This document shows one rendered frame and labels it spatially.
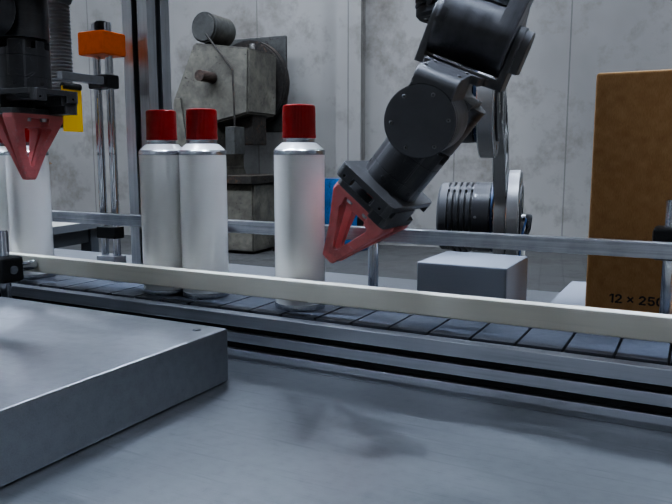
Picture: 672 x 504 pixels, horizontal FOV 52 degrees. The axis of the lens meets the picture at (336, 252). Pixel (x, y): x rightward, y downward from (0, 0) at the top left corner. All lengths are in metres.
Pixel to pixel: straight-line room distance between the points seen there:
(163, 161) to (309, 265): 0.21
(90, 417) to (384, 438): 0.21
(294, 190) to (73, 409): 0.30
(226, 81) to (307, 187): 6.88
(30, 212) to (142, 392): 0.43
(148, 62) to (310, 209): 0.40
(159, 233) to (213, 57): 6.91
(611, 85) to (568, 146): 7.15
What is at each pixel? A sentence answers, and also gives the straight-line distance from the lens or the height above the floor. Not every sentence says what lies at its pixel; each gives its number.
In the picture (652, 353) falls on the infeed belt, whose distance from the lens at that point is 0.60.
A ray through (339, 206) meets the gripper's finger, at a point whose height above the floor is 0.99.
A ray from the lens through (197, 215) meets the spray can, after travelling 0.75.
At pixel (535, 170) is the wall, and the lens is 7.93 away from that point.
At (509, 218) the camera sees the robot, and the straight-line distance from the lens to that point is 1.68.
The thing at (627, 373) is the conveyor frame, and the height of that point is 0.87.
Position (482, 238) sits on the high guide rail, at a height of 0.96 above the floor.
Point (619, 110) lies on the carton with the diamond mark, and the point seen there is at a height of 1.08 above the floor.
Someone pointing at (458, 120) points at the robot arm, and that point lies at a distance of 0.55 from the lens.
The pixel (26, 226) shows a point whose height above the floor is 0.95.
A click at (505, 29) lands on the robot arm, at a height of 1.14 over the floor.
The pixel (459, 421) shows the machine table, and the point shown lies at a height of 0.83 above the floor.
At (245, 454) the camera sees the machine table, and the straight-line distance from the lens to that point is 0.50.
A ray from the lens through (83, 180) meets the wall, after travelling 9.97.
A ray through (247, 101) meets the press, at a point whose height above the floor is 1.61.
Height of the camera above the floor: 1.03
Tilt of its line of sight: 8 degrees down
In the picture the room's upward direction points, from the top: straight up
